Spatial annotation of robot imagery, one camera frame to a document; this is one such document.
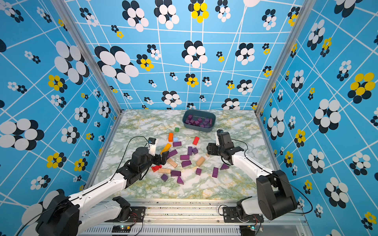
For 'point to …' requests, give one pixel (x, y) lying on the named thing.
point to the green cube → (176, 129)
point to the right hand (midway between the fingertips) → (214, 146)
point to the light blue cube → (175, 139)
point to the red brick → (196, 140)
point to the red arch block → (156, 168)
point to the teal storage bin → (196, 114)
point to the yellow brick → (166, 148)
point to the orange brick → (171, 137)
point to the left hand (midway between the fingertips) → (163, 148)
